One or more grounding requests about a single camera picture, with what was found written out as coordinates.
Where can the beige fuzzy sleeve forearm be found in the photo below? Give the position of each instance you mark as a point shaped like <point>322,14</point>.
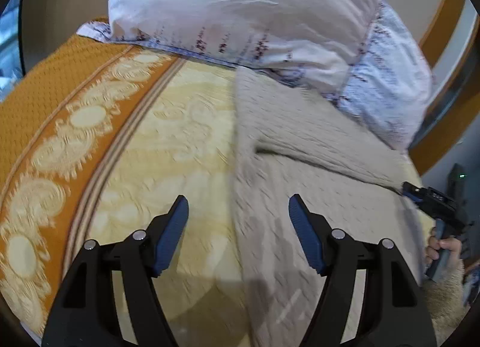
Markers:
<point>444,301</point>

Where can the beige cable-knit sweater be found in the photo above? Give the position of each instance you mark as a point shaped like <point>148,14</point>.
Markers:
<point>292,141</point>

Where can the person's right hand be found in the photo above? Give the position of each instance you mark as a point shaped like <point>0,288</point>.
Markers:
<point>451,245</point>

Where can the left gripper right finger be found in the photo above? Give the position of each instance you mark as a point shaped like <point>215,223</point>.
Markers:
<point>393,311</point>

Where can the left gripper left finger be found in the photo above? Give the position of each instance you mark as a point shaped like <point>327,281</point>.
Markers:
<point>84,312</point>

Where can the floral white pillow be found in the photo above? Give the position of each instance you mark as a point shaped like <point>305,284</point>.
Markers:
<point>358,54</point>

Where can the wooden headboard frame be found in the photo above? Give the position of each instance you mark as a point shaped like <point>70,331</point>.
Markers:
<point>451,46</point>

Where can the yellow orange patterned bedspread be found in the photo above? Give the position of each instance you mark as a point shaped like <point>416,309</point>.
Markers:
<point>98,139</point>

